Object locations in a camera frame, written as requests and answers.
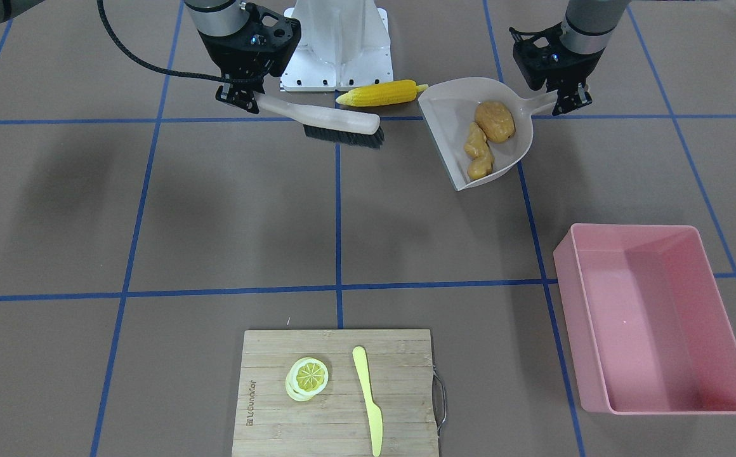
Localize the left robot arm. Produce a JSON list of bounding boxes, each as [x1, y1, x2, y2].
[[509, 1, 629, 116]]

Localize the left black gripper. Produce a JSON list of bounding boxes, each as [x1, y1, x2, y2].
[[510, 24, 597, 116]]

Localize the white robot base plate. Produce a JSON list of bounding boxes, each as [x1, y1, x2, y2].
[[279, 1, 394, 92]]

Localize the beige dustpan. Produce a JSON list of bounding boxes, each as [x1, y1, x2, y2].
[[418, 76, 558, 191]]

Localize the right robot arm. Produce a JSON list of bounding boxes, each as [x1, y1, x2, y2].
[[96, 1, 301, 115]]

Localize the toy corn cob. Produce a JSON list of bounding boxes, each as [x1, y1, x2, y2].
[[335, 80, 429, 107]]

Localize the lemon slices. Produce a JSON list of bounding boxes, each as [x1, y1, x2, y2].
[[285, 357, 329, 402]]

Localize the toy potato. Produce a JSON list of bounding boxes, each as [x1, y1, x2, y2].
[[473, 100, 516, 143]]

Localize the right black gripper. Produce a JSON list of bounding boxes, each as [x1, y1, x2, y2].
[[198, 3, 301, 115]]

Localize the yellow plastic knife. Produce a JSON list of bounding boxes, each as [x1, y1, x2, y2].
[[352, 345, 384, 456]]

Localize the beige hand brush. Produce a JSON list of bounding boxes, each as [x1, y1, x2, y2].
[[246, 93, 384, 149]]

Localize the toy ginger root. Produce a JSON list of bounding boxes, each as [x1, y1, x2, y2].
[[463, 122, 494, 180]]

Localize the pink plastic bin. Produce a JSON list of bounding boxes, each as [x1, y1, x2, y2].
[[553, 223, 736, 414]]

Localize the bamboo cutting board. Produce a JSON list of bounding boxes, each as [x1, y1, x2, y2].
[[231, 329, 440, 456]]

